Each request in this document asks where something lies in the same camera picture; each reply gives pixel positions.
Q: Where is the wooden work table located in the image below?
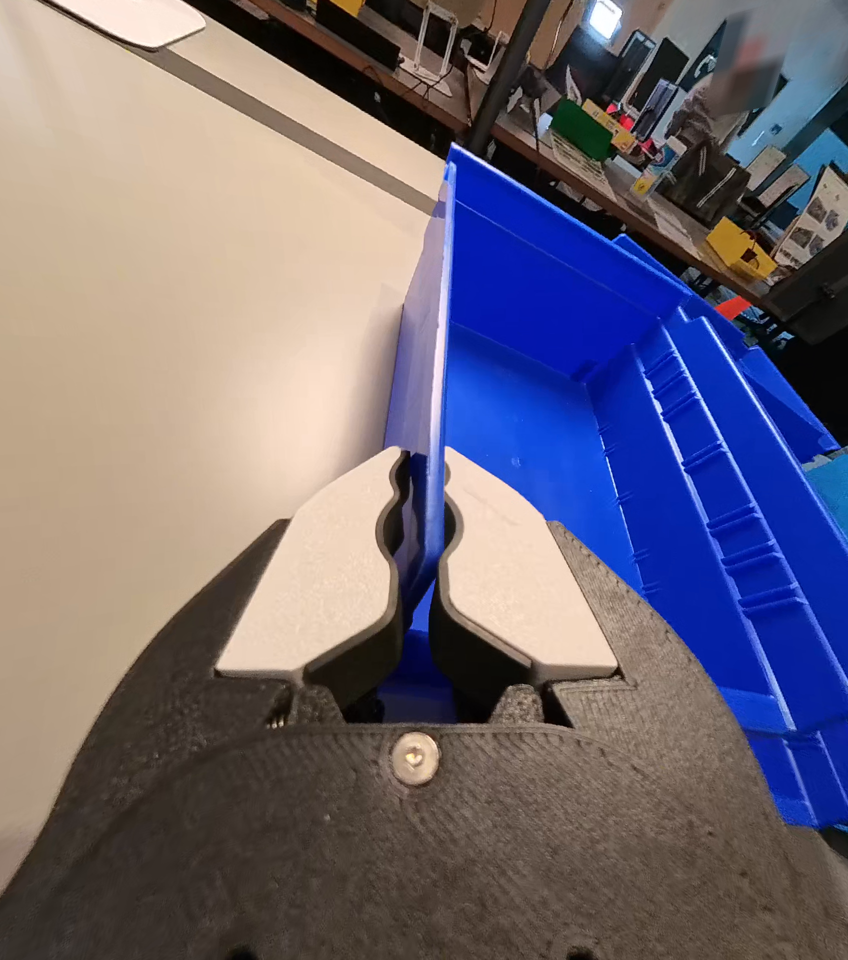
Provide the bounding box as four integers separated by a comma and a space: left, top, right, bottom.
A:
192, 0, 785, 301

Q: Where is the yellow box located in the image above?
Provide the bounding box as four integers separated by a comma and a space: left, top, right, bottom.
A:
705, 216, 779, 282

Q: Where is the green box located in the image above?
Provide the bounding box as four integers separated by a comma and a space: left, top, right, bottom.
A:
550, 101, 617, 165

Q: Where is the blue plastic bin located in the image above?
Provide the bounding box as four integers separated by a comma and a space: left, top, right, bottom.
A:
384, 143, 848, 829
612, 233, 845, 466

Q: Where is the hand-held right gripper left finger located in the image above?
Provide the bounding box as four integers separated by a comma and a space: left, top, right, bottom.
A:
214, 446, 413, 687

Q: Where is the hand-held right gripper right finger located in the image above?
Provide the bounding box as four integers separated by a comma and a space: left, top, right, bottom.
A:
429, 446, 623, 685

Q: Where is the black metal pole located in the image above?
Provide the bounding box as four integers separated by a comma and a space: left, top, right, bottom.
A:
465, 0, 554, 160

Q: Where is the instruction sheet on stand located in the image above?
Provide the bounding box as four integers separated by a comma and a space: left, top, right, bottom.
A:
42, 0, 208, 51

